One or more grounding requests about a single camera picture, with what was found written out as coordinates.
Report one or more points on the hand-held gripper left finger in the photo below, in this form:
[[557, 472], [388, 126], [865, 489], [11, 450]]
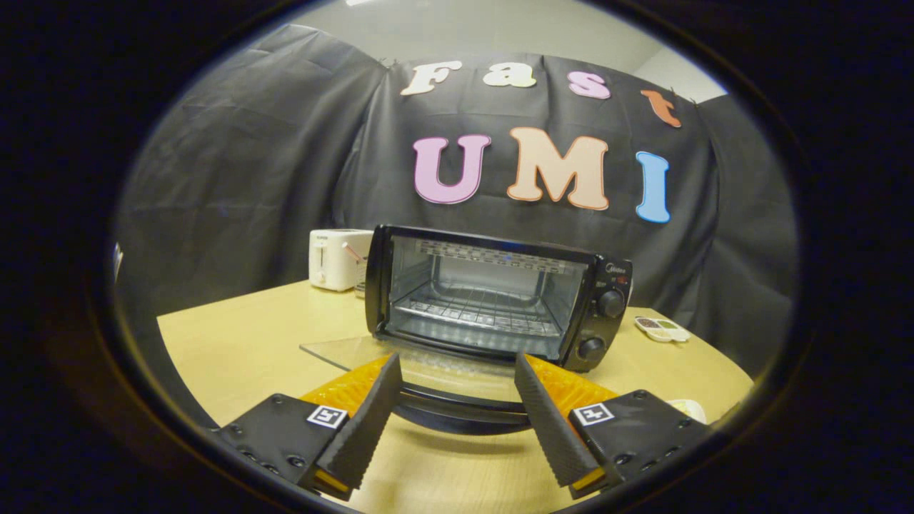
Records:
[[371, 417]]

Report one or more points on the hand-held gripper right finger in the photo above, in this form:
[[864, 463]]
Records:
[[546, 421]]

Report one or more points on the black toaster oven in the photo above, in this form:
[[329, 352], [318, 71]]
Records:
[[603, 278]]

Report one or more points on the white pop-up toaster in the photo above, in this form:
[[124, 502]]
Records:
[[330, 258]]

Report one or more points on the clear glass cup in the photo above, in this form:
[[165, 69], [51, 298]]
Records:
[[361, 290]]

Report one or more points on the white plate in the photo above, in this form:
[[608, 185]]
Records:
[[689, 410]]

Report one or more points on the white divided sauce dish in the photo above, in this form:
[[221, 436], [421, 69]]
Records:
[[660, 329]]

